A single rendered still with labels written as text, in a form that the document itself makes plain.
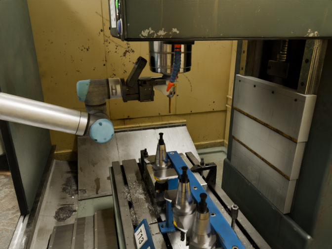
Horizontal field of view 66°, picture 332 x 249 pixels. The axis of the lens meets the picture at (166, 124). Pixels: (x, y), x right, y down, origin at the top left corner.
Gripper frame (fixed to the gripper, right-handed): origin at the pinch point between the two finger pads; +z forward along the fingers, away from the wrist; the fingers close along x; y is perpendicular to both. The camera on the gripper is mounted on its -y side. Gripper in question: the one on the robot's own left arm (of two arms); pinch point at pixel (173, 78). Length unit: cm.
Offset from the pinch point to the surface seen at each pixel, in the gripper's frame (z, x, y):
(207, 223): -10, 57, 18
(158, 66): -7.0, 5.4, -5.6
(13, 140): -66, -20, 26
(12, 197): -125, -163, 143
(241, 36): 8.6, 32.2, -16.0
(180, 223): -14, 49, 24
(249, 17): 10.3, 32.5, -20.5
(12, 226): -114, -117, 144
